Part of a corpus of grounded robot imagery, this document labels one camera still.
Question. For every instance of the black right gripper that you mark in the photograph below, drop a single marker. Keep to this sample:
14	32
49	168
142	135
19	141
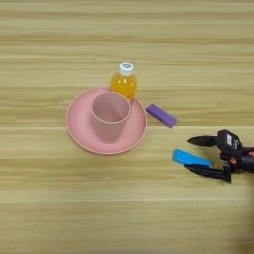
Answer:
244	162

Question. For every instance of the blue block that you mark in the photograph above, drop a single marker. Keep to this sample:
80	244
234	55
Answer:
190	158

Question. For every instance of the purple block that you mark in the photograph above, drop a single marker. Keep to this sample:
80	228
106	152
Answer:
161	115

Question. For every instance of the orange juice bottle white cap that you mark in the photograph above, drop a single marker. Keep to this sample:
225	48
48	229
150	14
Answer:
124	86

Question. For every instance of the pink cup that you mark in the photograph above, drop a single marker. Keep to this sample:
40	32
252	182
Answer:
110	129

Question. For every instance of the pink plate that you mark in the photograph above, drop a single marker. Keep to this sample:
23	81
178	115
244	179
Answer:
79	129

